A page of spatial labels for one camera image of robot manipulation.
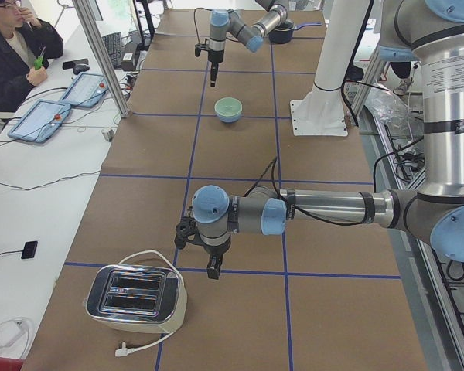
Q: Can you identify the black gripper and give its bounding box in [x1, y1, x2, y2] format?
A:
[200, 232, 231, 279]
[208, 49, 224, 87]

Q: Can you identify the green bowl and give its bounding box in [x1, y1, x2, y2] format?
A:
[214, 97, 243, 119]

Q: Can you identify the blue bowl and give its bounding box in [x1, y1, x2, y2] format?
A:
[215, 104, 242, 123]

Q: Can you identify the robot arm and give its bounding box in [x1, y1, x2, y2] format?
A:
[191, 1, 464, 279]
[195, 1, 289, 87]

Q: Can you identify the cream toaster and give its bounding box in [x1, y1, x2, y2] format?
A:
[85, 264, 187, 334]

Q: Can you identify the dark blue saucepan with lid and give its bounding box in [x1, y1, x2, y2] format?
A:
[268, 19, 322, 44]

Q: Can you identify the black keyboard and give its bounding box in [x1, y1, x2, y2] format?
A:
[101, 32, 122, 69]

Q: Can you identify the upper teach pendant tablet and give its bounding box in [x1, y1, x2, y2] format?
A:
[60, 72, 108, 108]

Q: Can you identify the teach pendant tablet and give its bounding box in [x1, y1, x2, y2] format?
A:
[60, 72, 108, 108]
[8, 100, 72, 144]

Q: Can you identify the black computer mouse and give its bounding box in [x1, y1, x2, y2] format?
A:
[73, 63, 90, 75]

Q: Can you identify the lower teach pendant tablet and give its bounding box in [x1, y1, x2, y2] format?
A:
[8, 100, 72, 144]

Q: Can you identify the small black device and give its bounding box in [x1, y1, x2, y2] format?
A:
[21, 240, 38, 260]

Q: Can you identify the clear plastic bag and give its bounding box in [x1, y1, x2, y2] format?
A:
[366, 90, 424, 140]

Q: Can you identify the seated person in black jacket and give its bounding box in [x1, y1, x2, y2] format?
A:
[0, 1, 63, 112]

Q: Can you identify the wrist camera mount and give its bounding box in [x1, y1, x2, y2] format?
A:
[194, 38, 210, 57]
[174, 216, 196, 250]

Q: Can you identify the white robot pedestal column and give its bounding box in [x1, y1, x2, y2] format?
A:
[290, 0, 373, 137]

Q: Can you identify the white toaster power cable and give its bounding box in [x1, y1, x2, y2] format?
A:
[114, 249, 186, 359]

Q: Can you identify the aluminium frame post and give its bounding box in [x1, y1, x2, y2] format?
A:
[73, 0, 129, 118]

